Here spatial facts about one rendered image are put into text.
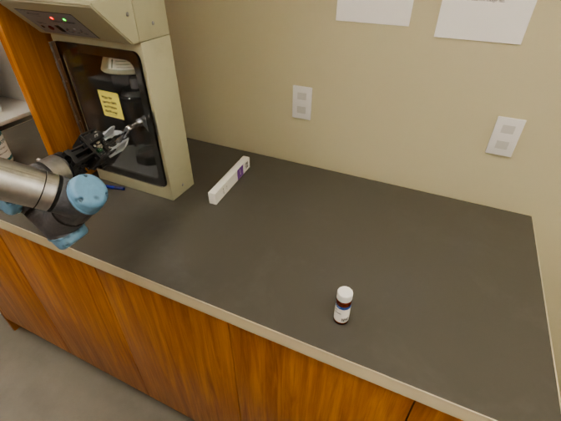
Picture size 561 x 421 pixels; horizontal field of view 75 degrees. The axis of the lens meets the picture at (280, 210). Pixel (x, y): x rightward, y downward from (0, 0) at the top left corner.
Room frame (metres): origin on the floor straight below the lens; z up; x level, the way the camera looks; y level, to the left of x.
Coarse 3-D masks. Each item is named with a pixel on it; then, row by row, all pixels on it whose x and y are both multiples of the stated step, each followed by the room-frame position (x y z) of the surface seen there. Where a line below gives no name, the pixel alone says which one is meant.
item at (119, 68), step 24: (72, 48) 1.04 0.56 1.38; (96, 48) 1.00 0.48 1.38; (72, 72) 1.05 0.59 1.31; (96, 72) 1.01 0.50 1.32; (120, 72) 0.97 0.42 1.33; (96, 96) 1.02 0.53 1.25; (120, 96) 0.98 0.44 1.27; (144, 96) 0.95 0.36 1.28; (96, 120) 1.04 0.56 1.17; (120, 120) 0.99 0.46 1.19; (144, 120) 0.95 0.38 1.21; (144, 144) 0.96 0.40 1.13; (120, 168) 1.02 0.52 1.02; (144, 168) 0.97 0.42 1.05
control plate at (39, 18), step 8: (16, 8) 0.98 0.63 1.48; (24, 16) 1.00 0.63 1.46; (32, 16) 0.99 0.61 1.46; (40, 16) 0.97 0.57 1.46; (48, 16) 0.95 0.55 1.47; (56, 16) 0.94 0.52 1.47; (64, 16) 0.92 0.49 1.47; (72, 16) 0.91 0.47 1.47; (40, 24) 1.01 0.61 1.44; (48, 24) 1.00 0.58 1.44; (56, 24) 0.98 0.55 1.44; (64, 24) 0.96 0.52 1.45; (72, 24) 0.95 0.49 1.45; (80, 24) 0.93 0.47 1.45; (56, 32) 1.02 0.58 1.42; (64, 32) 1.00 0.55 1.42; (72, 32) 0.99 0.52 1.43; (80, 32) 0.97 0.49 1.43; (88, 32) 0.95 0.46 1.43
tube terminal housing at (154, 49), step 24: (144, 0) 0.99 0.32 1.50; (144, 24) 0.98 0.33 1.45; (120, 48) 0.98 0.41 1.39; (144, 48) 0.96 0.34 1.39; (168, 48) 1.04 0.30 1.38; (144, 72) 0.95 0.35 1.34; (168, 72) 1.02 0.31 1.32; (168, 96) 1.01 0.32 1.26; (168, 120) 0.99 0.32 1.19; (168, 144) 0.97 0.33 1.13; (168, 168) 0.96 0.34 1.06; (168, 192) 0.96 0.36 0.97
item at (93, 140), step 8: (96, 128) 0.85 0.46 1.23; (80, 136) 0.80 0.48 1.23; (88, 136) 0.82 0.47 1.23; (96, 136) 0.83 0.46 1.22; (80, 144) 0.81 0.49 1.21; (88, 144) 0.80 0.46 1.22; (96, 144) 0.83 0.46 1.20; (104, 144) 0.83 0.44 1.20; (64, 152) 0.74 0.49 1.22; (72, 152) 0.75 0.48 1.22; (80, 152) 0.77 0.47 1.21; (88, 152) 0.79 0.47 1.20; (96, 152) 0.79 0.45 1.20; (104, 152) 0.82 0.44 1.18; (112, 152) 0.82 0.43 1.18; (72, 160) 0.74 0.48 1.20; (80, 160) 0.75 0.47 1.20; (88, 160) 0.80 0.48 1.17; (96, 160) 0.79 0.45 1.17; (104, 160) 0.84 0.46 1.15; (72, 168) 0.74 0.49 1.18; (88, 168) 0.81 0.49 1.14; (96, 168) 0.82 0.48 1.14
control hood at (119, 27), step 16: (0, 0) 0.98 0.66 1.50; (16, 0) 0.95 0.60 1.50; (32, 0) 0.92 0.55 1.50; (48, 0) 0.90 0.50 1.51; (64, 0) 0.88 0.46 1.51; (80, 0) 0.86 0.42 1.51; (96, 0) 0.87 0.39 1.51; (112, 0) 0.90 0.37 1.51; (128, 0) 0.94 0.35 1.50; (80, 16) 0.90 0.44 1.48; (96, 16) 0.87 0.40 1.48; (112, 16) 0.89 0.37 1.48; (128, 16) 0.93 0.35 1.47; (48, 32) 1.04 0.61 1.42; (96, 32) 0.94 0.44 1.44; (112, 32) 0.91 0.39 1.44; (128, 32) 0.92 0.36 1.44
